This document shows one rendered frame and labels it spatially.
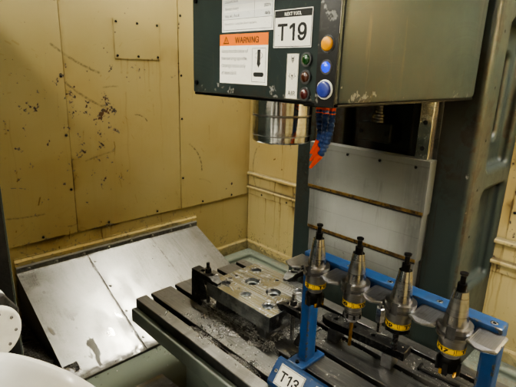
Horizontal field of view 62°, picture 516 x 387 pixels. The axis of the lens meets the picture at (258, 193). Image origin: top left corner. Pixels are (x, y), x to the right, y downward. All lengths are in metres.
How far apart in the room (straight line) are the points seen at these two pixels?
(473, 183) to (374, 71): 0.66
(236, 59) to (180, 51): 1.19
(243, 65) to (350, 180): 0.74
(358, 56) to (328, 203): 0.90
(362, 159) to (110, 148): 1.10
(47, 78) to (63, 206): 0.52
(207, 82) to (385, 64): 0.42
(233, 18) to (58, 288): 1.34
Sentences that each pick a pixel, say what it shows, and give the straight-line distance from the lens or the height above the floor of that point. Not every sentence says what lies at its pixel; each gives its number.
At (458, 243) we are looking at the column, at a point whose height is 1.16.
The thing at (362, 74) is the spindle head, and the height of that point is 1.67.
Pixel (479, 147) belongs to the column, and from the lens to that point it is 1.44.
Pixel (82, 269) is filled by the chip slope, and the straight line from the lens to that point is 2.04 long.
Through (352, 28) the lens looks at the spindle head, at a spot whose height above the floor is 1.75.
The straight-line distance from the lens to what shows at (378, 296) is 0.97.
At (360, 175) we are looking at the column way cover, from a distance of 1.56.
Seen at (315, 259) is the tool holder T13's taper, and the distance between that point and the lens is 1.03.
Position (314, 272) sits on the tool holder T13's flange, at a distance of 1.03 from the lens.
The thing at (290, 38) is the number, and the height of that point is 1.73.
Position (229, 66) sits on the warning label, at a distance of 1.02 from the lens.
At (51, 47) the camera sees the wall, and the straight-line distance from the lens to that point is 1.91.
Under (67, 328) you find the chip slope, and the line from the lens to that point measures 1.84.
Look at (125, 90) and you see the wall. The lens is 2.03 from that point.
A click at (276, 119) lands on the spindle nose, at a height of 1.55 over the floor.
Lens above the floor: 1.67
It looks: 16 degrees down
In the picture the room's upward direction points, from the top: 2 degrees clockwise
